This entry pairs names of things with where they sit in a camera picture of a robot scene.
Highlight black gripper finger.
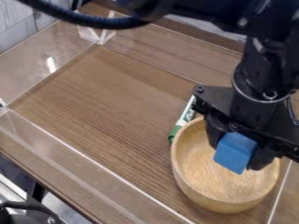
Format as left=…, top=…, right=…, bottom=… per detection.
left=247, top=143, right=280, bottom=171
left=204, top=114, right=230, bottom=148

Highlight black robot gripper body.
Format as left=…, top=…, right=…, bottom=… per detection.
left=192, top=85, right=299, bottom=163

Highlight blue foam block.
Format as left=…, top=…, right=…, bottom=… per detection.
left=213, top=132, right=257, bottom=175

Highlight green Expo marker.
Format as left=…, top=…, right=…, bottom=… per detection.
left=168, top=95, right=196, bottom=143

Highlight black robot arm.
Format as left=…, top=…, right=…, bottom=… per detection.
left=116, top=0, right=299, bottom=174

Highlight brown wooden bowl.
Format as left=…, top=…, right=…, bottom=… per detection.
left=170, top=117, right=280, bottom=214

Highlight clear acrylic enclosure wall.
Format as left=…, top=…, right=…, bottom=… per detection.
left=0, top=21, right=299, bottom=224

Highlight black cable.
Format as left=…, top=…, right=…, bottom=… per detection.
left=16, top=0, right=156, bottom=30

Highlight clear acrylic triangle bracket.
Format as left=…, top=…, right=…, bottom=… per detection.
left=73, top=10, right=117, bottom=46

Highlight black metal table frame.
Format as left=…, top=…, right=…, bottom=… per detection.
left=0, top=154, right=80, bottom=224

